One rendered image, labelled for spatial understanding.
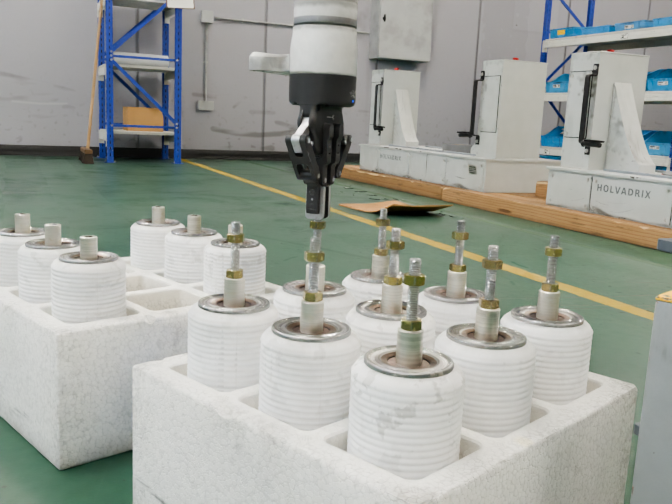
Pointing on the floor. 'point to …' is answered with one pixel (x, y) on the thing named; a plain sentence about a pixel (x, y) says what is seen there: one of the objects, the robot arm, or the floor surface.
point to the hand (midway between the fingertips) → (318, 201)
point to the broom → (92, 99)
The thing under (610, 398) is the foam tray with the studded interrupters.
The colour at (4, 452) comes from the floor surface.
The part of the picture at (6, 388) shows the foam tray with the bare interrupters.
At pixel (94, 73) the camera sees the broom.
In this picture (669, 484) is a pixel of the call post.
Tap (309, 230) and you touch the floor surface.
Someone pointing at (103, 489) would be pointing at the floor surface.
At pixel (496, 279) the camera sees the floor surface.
